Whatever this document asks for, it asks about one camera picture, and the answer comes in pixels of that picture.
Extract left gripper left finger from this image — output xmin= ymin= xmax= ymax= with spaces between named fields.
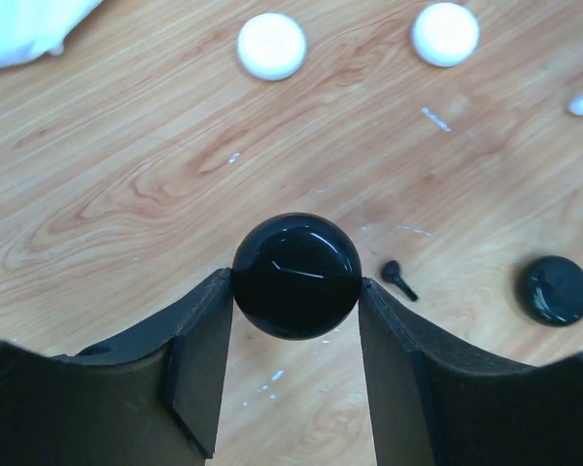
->
xmin=0 ymin=269 xmax=233 ymax=465

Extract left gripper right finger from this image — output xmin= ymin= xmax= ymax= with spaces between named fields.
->
xmin=359 ymin=279 xmax=583 ymax=465

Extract black charging case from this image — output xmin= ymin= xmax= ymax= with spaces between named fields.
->
xmin=515 ymin=255 xmax=583 ymax=327
xmin=231 ymin=213 xmax=362 ymax=340

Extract white round charging case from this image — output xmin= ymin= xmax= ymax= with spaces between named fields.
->
xmin=236 ymin=13 xmax=308 ymax=82

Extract black earbud centre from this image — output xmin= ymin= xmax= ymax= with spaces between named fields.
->
xmin=381 ymin=260 xmax=419 ymax=302

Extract white crumpled cloth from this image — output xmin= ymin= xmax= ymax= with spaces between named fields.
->
xmin=0 ymin=0 xmax=101 ymax=69

